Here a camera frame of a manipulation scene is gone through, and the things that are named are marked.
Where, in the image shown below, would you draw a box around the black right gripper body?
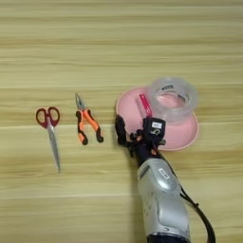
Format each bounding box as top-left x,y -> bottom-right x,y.
126,128 -> 160,168

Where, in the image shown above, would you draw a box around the pink round plate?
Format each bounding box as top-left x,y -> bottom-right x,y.
115,86 -> 200,152

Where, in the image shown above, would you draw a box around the clear tape roll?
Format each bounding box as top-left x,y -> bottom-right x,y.
147,76 -> 199,123

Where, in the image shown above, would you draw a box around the small pink white box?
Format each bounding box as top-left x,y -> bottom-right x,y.
138,93 -> 154,119

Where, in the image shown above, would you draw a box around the orange black pliers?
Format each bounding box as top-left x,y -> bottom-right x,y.
74,92 -> 104,146

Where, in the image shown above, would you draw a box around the small black box white label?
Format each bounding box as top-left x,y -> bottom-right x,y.
141,116 -> 167,143

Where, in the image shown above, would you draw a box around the red handled scissors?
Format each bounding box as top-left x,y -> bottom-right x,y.
34,106 -> 62,175

